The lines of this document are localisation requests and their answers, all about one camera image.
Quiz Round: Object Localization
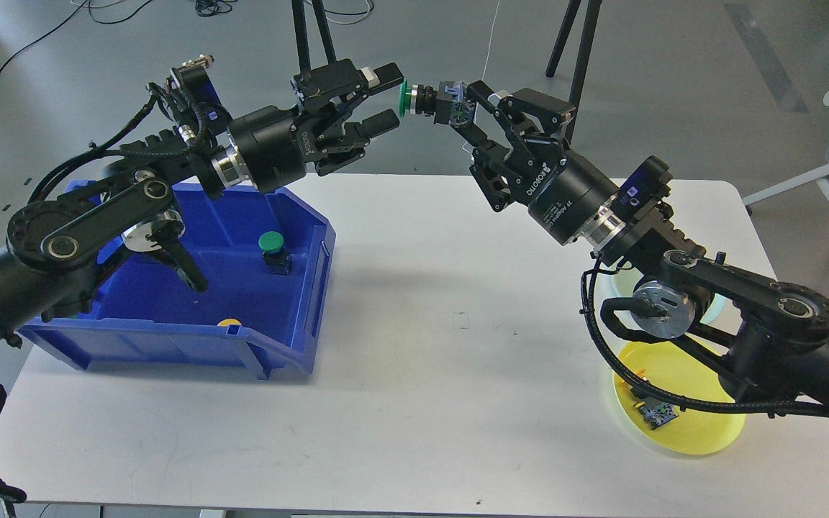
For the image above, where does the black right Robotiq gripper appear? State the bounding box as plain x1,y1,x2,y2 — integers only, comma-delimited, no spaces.
465,80,618,245

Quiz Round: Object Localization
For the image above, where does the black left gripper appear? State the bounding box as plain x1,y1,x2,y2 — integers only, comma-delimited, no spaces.
226,59,404,193

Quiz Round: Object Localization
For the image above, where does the green push button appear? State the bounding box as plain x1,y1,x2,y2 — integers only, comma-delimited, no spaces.
397,79,476,128
258,230,292,276

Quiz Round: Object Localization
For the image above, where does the yellow push button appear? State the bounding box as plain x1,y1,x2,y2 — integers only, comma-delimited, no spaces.
627,383,681,430
217,318,243,327

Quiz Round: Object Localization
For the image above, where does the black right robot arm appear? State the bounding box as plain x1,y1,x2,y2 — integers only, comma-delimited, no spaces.
457,81,829,419

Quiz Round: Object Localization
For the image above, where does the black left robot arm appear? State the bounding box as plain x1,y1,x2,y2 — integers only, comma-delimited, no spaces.
0,50,404,517

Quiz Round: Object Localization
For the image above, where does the light green plate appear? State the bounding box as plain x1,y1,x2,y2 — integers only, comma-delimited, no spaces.
607,271,725,335

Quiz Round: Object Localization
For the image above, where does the yellow push button front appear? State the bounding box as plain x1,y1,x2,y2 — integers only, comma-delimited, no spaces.
217,318,243,327

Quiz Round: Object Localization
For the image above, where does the yellow plate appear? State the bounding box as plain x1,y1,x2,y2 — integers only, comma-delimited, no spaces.
613,342,746,455

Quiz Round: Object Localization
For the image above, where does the black tripod left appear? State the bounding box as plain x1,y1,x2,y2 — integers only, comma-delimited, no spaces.
290,0,337,73

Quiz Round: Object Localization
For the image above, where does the black tripod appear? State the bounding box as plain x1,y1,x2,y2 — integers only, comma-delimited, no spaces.
290,0,337,73
545,0,603,145

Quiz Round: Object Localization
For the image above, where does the black tripod right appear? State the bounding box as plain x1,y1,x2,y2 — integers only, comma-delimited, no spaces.
545,0,603,145

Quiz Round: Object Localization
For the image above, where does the blue plastic storage bin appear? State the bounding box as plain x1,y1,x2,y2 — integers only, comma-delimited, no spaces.
19,183,335,380

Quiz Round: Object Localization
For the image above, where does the white cable with plug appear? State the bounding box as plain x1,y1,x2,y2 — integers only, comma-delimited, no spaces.
479,0,502,81

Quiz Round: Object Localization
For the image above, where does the black floor cable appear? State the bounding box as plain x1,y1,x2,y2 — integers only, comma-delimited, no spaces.
0,0,243,123

